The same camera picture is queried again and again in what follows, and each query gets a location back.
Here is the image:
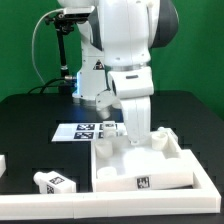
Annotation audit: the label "black camera stand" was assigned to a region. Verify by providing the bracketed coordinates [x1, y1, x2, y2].
[45, 13, 74, 95]

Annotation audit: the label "white square tabletop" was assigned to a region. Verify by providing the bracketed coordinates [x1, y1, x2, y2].
[91, 127, 193, 192]

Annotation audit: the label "camera on stand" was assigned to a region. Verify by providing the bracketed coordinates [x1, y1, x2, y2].
[63, 6, 95, 22]

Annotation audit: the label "black cables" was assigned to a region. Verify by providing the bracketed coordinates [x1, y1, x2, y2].
[27, 78, 73, 95]

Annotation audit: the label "white camera cable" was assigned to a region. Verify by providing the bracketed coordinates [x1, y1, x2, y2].
[31, 8, 66, 86]

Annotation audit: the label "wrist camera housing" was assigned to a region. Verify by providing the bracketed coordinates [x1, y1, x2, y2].
[95, 90, 120, 119]

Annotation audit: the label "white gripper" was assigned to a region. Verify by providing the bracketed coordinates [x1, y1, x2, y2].
[109, 66, 154, 146]

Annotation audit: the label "white marker sheet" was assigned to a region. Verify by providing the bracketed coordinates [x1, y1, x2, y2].
[52, 121, 126, 142]

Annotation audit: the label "white U-shaped fence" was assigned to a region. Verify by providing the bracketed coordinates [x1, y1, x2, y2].
[0, 150, 221, 220]

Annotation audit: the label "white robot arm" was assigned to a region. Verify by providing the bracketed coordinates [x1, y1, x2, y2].
[58, 0, 178, 144]

